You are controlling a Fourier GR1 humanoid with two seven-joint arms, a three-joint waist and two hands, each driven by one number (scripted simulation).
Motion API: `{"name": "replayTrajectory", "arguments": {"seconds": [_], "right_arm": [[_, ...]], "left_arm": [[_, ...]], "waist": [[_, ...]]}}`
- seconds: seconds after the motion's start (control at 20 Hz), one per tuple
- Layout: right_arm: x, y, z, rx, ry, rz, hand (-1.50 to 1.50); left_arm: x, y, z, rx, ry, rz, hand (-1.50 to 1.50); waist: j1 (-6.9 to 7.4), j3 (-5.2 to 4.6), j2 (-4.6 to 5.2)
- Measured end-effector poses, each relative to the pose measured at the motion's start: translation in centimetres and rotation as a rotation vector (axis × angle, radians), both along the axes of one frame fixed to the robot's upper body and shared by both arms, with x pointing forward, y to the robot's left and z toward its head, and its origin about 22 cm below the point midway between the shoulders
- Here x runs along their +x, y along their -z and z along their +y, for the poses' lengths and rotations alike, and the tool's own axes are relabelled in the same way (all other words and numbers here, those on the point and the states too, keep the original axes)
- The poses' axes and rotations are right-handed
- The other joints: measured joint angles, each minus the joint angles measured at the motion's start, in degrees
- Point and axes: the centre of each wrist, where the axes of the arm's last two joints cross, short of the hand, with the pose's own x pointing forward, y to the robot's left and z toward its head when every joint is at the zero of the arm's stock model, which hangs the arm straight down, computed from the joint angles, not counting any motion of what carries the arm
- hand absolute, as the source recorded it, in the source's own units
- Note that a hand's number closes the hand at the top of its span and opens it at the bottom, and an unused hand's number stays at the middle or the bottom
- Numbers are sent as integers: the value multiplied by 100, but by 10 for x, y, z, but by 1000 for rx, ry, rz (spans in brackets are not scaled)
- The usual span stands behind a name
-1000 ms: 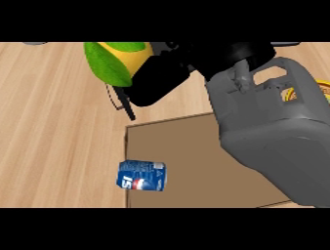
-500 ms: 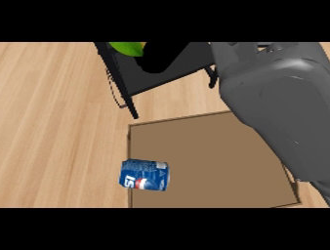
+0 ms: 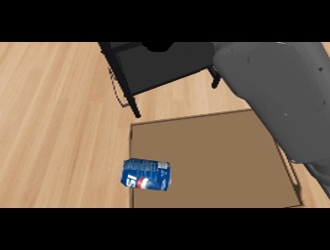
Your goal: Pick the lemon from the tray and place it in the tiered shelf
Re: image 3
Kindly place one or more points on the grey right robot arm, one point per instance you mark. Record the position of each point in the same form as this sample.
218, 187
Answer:
287, 97

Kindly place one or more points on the brown tray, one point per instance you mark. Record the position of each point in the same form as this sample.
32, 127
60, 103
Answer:
215, 162

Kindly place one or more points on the black tiered shelf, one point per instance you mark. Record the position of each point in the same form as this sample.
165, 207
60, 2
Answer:
157, 66

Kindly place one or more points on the blue can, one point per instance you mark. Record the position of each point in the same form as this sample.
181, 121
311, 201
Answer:
146, 175

